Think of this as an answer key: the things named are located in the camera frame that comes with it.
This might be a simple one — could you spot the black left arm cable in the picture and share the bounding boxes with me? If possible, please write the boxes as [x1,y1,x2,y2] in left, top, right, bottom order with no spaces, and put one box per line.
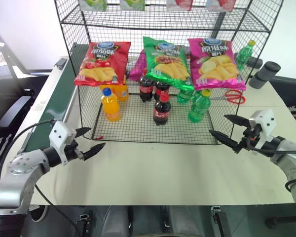
[0,119,83,237]

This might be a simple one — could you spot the grey cylindrical roller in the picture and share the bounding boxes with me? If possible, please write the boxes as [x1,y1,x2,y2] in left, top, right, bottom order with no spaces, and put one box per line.
[248,61,282,90]

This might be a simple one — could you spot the black wire rack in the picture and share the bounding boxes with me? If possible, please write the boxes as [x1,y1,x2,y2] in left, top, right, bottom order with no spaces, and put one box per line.
[53,0,285,146]

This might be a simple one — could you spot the green conveyor belt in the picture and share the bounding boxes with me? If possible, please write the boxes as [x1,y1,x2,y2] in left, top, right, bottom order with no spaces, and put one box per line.
[16,43,92,156]

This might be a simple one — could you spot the magenta chips bag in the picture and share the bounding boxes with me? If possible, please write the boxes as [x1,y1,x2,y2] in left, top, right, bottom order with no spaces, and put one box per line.
[127,50,148,82]
[188,38,247,91]

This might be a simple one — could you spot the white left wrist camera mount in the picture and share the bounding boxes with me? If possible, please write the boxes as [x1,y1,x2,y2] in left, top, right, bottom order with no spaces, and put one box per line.
[48,121,77,164]

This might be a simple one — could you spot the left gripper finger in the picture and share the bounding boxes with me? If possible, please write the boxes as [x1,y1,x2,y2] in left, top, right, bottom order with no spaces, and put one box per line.
[75,127,92,138]
[82,142,107,160]

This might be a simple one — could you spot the green soda bottle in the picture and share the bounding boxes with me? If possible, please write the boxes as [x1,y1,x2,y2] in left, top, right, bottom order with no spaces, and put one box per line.
[234,40,257,72]
[187,88,213,124]
[177,87,195,105]

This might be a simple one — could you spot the black office chair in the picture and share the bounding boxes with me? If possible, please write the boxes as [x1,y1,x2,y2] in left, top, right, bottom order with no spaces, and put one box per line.
[0,23,52,181]

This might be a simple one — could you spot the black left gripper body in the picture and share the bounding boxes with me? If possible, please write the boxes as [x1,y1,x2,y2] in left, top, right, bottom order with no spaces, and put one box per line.
[64,139,86,162]

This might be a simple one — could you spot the green apple drink box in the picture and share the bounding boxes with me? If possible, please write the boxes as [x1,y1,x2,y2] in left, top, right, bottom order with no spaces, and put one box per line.
[119,0,146,11]
[78,0,108,12]

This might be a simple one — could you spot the red chips bag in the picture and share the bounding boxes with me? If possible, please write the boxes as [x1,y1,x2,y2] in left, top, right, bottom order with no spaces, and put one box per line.
[74,41,132,87]

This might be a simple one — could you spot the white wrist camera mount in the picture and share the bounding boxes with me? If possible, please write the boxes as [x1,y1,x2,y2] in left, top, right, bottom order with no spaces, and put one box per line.
[246,108,276,149]
[48,121,77,164]

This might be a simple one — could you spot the green chips bag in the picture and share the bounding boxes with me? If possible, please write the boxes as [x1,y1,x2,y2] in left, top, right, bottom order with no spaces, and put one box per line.
[142,36,195,91]

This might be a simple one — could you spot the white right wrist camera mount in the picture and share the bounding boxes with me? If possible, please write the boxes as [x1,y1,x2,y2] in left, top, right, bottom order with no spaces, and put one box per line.
[246,108,276,149]

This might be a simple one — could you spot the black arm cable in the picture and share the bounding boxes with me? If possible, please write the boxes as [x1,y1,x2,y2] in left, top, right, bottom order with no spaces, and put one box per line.
[0,119,83,237]
[246,137,296,196]

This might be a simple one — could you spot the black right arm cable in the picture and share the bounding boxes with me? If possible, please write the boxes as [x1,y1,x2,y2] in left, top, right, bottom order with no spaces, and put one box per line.
[246,137,296,196]

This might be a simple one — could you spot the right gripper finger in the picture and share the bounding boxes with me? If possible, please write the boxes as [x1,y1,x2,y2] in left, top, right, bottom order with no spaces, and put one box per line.
[224,114,250,129]
[209,129,241,155]

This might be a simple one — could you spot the red scissors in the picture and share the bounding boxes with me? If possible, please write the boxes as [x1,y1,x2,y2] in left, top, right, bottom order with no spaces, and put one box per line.
[211,89,247,105]

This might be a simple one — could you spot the red fruit drink box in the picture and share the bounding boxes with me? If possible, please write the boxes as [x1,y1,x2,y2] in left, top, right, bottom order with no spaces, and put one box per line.
[166,0,194,11]
[206,0,237,13]

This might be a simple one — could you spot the orange soda bottle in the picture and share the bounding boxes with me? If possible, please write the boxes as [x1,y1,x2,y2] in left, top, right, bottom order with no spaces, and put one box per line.
[100,76,130,102]
[100,87,121,123]

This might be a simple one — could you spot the cola bottle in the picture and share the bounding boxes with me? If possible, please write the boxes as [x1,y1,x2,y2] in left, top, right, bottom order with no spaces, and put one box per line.
[152,91,172,126]
[139,71,155,103]
[154,80,171,101]

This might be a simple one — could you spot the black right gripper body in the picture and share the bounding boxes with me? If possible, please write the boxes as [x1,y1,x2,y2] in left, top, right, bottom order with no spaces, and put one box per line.
[238,124,261,151]

